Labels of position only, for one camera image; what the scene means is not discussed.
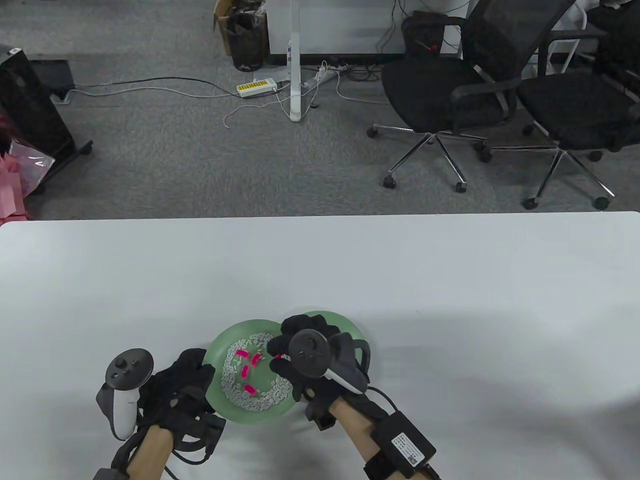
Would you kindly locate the white power strip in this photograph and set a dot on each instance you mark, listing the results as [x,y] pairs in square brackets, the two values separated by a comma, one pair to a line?
[320,77]

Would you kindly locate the black left wrist sensor box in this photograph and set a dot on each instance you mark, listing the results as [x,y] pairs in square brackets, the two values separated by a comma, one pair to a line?
[107,475]

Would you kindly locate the black padded office chair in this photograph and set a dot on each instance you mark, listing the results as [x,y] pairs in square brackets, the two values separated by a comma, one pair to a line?
[575,110]

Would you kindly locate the black trash bin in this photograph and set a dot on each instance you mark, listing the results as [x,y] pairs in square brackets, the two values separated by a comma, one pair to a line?
[247,45]

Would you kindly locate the person's left forearm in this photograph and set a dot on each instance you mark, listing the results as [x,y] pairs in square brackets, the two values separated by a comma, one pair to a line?
[150,450]

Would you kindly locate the black right wrist sensor box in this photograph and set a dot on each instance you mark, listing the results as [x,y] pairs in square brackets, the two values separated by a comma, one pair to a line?
[402,440]

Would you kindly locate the black rolling cabinet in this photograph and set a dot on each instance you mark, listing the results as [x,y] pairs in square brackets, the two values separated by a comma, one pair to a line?
[30,110]

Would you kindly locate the cardboard box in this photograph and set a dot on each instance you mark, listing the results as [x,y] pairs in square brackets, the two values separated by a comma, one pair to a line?
[222,15]

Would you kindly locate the black wrist sensor box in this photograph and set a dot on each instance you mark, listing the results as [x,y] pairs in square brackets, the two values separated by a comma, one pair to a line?
[402,440]
[107,475]

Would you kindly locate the white desk leg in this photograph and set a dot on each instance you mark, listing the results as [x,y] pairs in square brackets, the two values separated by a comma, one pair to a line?
[296,75]

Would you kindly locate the person's left hand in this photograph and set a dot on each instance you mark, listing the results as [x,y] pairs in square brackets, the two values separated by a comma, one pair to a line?
[175,390]

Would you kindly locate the person's right hand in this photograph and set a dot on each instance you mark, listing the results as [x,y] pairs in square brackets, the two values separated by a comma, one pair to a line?
[300,324]

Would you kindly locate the white desk panel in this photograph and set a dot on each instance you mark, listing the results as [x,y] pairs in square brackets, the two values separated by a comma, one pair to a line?
[345,25]

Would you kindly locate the pink paper bag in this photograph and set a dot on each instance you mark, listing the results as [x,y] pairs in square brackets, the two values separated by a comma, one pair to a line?
[10,195]

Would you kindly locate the green plate with rice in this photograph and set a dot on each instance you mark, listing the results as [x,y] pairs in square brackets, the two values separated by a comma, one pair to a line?
[214,365]

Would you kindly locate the black mesh office chair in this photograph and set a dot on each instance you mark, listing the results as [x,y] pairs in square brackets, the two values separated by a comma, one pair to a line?
[430,90]

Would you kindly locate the yellow power strip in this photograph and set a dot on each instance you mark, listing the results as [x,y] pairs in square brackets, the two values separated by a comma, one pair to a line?
[256,88]

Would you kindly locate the black computer tower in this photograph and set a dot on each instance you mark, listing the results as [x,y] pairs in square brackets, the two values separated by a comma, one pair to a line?
[425,30]

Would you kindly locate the pink plastic bag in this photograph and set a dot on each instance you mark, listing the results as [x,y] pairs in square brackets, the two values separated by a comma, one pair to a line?
[30,165]

